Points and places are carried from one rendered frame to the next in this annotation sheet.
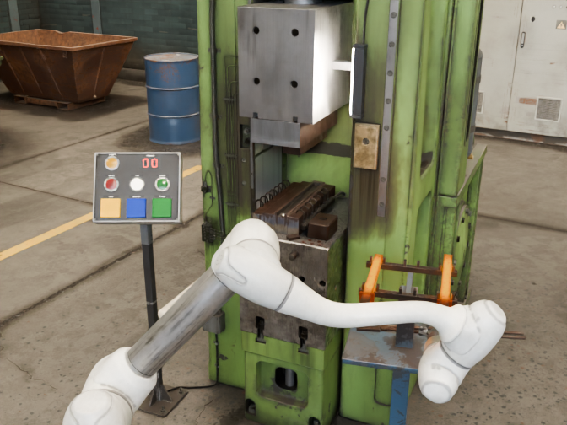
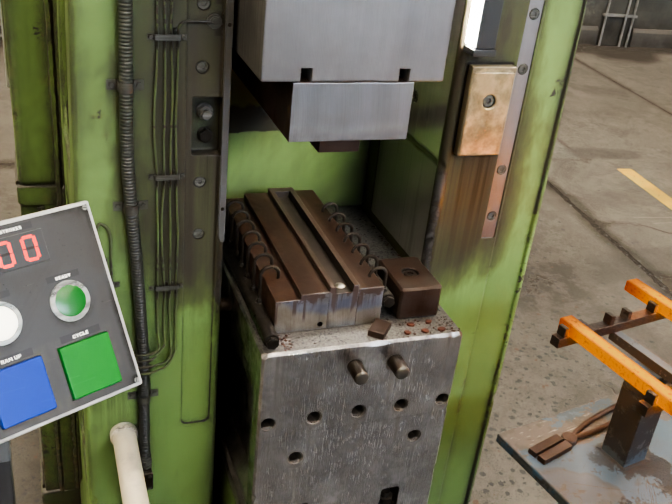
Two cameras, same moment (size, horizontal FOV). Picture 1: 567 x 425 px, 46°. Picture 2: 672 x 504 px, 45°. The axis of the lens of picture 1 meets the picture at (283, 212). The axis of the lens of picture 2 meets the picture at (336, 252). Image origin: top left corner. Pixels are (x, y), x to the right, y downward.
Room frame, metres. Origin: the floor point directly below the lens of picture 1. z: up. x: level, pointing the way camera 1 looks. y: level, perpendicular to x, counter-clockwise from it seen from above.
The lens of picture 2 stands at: (1.57, 0.91, 1.72)
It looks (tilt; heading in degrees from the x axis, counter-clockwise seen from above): 28 degrees down; 314
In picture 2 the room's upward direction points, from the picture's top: 7 degrees clockwise
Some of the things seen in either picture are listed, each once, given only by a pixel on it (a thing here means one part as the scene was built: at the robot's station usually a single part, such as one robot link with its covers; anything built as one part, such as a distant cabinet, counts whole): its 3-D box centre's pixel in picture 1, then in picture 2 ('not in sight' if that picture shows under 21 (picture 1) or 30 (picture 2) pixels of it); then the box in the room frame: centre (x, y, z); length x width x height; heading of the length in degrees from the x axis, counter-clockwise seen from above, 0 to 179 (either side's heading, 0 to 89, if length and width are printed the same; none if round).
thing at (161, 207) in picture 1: (162, 207); (89, 365); (2.44, 0.48, 1.01); 0.07 x 0.05 x 0.07; 92
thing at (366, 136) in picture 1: (366, 146); (484, 110); (2.42, -0.31, 1.27); 0.09 x 0.02 x 0.17; 67
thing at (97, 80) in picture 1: (56, 70); not in sight; (8.99, 3.04, 0.42); 1.89 x 1.20 x 0.85; 61
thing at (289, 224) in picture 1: (295, 205); (295, 251); (2.61, -0.05, 0.96); 0.42 x 0.20 x 0.09; 157
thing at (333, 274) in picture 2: (301, 197); (308, 234); (2.60, -0.07, 0.99); 0.42 x 0.05 x 0.01; 157
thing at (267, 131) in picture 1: (296, 121); (311, 72); (2.61, -0.05, 1.32); 0.42 x 0.20 x 0.10; 157
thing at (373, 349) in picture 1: (403, 345); (621, 457); (2.02, -0.43, 0.66); 0.40 x 0.30 x 0.02; 77
